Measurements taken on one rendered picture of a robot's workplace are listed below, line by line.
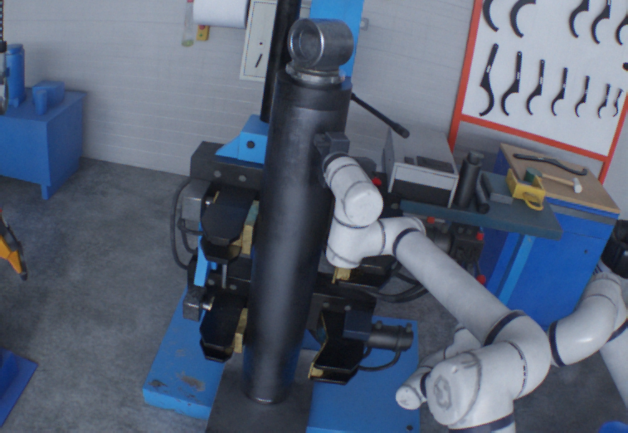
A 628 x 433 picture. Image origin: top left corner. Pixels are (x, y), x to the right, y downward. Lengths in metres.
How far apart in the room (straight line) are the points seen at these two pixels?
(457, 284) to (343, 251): 0.31
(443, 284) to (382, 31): 2.56
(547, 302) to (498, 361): 2.32
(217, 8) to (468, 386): 1.92
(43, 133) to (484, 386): 3.21
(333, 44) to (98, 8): 2.76
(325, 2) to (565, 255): 1.92
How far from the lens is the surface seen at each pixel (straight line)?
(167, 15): 3.71
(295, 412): 2.19
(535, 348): 0.90
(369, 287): 1.62
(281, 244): 1.62
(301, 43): 1.50
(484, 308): 1.01
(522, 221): 1.97
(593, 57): 3.86
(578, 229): 2.89
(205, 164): 1.85
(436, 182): 1.81
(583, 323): 1.16
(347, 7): 1.84
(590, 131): 4.01
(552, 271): 3.00
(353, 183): 1.17
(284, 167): 1.50
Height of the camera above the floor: 1.89
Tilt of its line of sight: 29 degrees down
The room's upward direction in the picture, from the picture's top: 9 degrees clockwise
